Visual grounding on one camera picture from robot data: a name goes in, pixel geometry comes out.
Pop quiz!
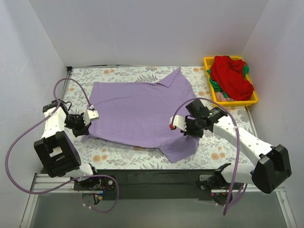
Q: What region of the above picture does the purple t shirt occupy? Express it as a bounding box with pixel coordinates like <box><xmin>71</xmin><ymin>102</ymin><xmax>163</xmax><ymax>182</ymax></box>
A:
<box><xmin>82</xmin><ymin>68</ymin><xmax>199</xmax><ymax>163</ymax></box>

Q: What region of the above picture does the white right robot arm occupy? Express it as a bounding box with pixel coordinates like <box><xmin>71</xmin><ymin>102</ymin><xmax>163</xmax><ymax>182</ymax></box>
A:
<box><xmin>183</xmin><ymin>99</ymin><xmax>292</xmax><ymax>194</ymax></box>

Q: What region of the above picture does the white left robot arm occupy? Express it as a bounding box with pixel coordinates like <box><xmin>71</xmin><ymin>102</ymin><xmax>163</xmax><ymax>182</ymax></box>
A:
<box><xmin>34</xmin><ymin>100</ymin><xmax>101</xmax><ymax>190</ymax></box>

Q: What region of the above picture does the pink t shirt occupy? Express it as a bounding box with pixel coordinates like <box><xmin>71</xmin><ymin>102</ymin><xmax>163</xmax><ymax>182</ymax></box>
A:
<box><xmin>215</xmin><ymin>92</ymin><xmax>235</xmax><ymax>102</ymax></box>

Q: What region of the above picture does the floral patterned table mat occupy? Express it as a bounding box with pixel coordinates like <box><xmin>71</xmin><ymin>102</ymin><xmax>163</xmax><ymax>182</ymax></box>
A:
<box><xmin>63</xmin><ymin>66</ymin><xmax>257</xmax><ymax>169</ymax></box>

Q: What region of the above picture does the red t shirt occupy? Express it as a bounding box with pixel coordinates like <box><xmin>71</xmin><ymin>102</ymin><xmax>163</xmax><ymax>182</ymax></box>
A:
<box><xmin>208</xmin><ymin>56</ymin><xmax>254</xmax><ymax>101</ymax></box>

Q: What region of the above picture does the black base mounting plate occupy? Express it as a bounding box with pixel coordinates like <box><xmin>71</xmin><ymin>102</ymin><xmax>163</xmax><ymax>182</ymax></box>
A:
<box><xmin>73</xmin><ymin>169</ymin><xmax>244</xmax><ymax>201</ymax></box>

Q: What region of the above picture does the green t shirt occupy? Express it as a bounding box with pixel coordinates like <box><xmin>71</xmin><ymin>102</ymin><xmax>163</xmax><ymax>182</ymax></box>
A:
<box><xmin>209</xmin><ymin>65</ymin><xmax>249</xmax><ymax>97</ymax></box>

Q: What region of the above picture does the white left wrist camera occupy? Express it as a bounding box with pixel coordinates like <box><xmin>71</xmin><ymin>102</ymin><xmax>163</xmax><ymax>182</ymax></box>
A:
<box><xmin>83</xmin><ymin>105</ymin><xmax>99</xmax><ymax>126</ymax></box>

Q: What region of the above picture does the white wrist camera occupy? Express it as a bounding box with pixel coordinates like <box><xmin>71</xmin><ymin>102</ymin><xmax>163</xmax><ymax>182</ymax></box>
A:
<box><xmin>169</xmin><ymin>115</ymin><xmax>186</xmax><ymax>132</ymax></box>
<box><xmin>83</xmin><ymin>105</ymin><xmax>99</xmax><ymax>126</ymax></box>

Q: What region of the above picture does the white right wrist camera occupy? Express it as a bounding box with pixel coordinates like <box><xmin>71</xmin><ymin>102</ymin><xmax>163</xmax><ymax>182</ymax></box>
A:
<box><xmin>169</xmin><ymin>115</ymin><xmax>186</xmax><ymax>132</ymax></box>

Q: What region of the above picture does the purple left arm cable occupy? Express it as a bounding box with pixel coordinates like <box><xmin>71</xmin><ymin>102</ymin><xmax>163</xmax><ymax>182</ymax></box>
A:
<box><xmin>4</xmin><ymin>78</ymin><xmax>119</xmax><ymax>213</ymax></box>

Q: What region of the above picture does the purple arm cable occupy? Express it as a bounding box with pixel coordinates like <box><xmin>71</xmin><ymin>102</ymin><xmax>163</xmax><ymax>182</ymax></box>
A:
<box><xmin>169</xmin><ymin>97</ymin><xmax>247</xmax><ymax>216</ymax></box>
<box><xmin>4</xmin><ymin>78</ymin><xmax>119</xmax><ymax>213</ymax></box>

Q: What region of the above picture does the aluminium frame rail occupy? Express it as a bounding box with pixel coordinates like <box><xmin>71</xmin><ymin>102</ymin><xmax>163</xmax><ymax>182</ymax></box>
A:
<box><xmin>21</xmin><ymin>174</ymin><xmax>296</xmax><ymax>228</ymax></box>

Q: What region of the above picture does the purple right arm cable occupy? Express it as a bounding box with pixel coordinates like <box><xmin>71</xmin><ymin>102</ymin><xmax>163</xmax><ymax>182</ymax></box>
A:
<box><xmin>169</xmin><ymin>97</ymin><xmax>247</xmax><ymax>216</ymax></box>

